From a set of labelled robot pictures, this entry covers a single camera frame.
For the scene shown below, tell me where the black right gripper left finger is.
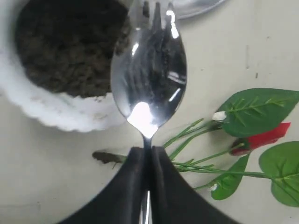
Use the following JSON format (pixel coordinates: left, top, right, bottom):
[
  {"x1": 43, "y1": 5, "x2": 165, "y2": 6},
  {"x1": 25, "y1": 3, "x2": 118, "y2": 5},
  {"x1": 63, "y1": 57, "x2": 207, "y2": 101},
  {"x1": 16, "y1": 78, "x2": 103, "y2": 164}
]
[{"x1": 60, "y1": 147, "x2": 149, "y2": 224}]

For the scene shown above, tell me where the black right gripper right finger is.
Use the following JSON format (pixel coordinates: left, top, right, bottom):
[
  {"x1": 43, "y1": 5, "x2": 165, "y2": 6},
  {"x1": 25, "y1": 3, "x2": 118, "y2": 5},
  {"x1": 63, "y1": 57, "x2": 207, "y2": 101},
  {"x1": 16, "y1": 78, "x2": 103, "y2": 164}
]
[{"x1": 149, "y1": 147, "x2": 236, "y2": 224}]

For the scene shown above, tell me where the artificial red anthurium plant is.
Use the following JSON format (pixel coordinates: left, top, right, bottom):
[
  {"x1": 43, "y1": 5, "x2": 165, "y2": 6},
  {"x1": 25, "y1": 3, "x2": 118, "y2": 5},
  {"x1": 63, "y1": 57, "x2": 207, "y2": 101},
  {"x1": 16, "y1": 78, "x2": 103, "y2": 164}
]
[{"x1": 92, "y1": 87, "x2": 299, "y2": 208}]

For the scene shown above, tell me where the stainless steel spork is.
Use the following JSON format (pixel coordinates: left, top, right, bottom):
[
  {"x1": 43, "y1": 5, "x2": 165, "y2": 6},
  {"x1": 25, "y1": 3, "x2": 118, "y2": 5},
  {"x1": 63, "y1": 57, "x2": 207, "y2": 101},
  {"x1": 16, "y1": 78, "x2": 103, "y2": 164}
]
[{"x1": 110, "y1": 0, "x2": 188, "y2": 224}]

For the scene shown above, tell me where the white scalloped plastic pot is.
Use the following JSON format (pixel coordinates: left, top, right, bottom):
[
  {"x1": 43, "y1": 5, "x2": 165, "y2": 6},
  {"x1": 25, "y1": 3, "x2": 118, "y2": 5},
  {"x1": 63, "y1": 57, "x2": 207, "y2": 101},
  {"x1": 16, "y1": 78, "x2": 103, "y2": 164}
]
[{"x1": 0, "y1": 0, "x2": 125, "y2": 133}]

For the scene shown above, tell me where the dark potting soil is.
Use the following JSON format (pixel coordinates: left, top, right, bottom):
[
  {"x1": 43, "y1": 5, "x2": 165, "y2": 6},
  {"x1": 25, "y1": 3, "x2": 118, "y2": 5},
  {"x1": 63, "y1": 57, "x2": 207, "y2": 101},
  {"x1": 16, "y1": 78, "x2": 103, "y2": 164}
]
[{"x1": 14, "y1": 0, "x2": 128, "y2": 98}]

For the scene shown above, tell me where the round stainless steel plate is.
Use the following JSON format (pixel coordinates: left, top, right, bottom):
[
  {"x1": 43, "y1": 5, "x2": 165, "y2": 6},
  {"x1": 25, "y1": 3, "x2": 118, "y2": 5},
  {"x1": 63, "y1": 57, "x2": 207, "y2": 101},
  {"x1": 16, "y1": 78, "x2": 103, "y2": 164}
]
[{"x1": 173, "y1": 0, "x2": 226, "y2": 19}]

